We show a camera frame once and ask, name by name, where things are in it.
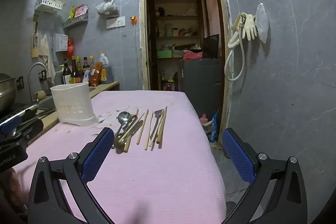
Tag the metal cooking pot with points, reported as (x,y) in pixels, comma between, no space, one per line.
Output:
(6,92)

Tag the white wall socket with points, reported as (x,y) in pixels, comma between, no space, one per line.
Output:
(116,22)

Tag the dark soy sauce bottle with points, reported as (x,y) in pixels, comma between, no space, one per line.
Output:
(74,73)

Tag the metal faucet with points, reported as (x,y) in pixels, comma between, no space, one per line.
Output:
(36,65)

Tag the bunch of wooden chopsticks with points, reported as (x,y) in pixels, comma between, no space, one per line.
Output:
(146,132)

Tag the red label sauce bottle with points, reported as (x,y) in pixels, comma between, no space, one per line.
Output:
(86,65)

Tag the yellow cap oil jug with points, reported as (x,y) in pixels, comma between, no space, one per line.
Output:
(106,69)

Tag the white wall box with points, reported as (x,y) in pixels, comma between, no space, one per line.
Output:
(61,42)

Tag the dark wine bottle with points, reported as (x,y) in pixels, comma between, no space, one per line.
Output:
(66,73)

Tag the grey wall shelf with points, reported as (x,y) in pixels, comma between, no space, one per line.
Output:
(76,21)

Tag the wooden door frame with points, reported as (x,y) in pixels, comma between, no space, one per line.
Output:
(224,29)

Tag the orange wall hook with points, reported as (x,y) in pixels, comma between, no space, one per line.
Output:
(134,19)

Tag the wooden storage shelf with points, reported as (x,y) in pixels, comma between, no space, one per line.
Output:
(178,16)

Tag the red plastic bag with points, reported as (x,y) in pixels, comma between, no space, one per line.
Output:
(71,48)

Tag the white plastic utensil holder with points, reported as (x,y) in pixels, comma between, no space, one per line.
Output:
(72,103)

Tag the cream rubber gloves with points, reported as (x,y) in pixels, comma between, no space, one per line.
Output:
(249,27)

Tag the black monitor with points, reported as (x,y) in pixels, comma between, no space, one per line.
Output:
(211,47)

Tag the green box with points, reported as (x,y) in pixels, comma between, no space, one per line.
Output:
(164,54)

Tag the beige scrub sponge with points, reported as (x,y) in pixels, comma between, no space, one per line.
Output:
(40,95)

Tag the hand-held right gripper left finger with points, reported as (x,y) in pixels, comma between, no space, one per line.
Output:
(95,158)

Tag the pink floral tablecloth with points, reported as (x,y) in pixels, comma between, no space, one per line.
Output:
(157,182)

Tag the yellow cap clear bottle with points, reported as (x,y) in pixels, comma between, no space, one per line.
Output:
(92,62)

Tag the hanging white plastic bag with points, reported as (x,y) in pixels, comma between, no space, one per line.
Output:
(262,22)

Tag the white wall basket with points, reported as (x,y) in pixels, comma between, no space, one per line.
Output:
(48,5)

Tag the grey cabinet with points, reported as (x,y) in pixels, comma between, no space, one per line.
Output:
(202,87)

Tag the green snack packet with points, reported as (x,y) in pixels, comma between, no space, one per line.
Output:
(72,13)

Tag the person's left hand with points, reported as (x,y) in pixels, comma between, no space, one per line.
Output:
(11,184)

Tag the small dark metal spoon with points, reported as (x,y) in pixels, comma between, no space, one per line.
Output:
(157,113)

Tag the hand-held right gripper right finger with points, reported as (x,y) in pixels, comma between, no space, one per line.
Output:
(239,157)

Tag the blue packet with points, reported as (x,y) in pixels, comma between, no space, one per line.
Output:
(214,127)

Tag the metal sink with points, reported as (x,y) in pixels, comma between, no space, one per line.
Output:
(48,103)

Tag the pink cloth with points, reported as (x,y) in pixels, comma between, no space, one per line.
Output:
(193,54)

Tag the hanging clear plastic bag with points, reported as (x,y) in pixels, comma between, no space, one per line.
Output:
(107,7)

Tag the red snack packet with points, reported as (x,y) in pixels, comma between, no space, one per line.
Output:
(80,11)

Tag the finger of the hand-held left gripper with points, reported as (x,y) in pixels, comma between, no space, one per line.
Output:
(30,129)
(9,124)

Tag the hanging beige towel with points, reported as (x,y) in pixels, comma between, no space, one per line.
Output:
(46,53)

